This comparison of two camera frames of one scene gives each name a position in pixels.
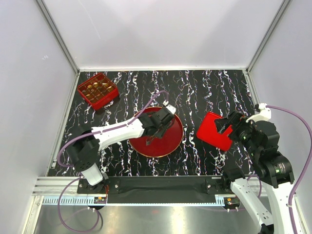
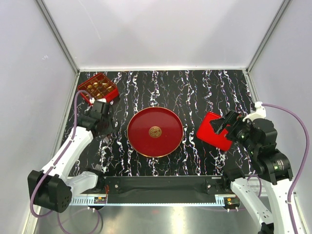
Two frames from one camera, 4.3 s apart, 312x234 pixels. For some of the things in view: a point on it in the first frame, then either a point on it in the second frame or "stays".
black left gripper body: (159, 133) → (108, 125)
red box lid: (207, 132) stays
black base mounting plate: (159, 189) stays
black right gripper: (237, 119) stays
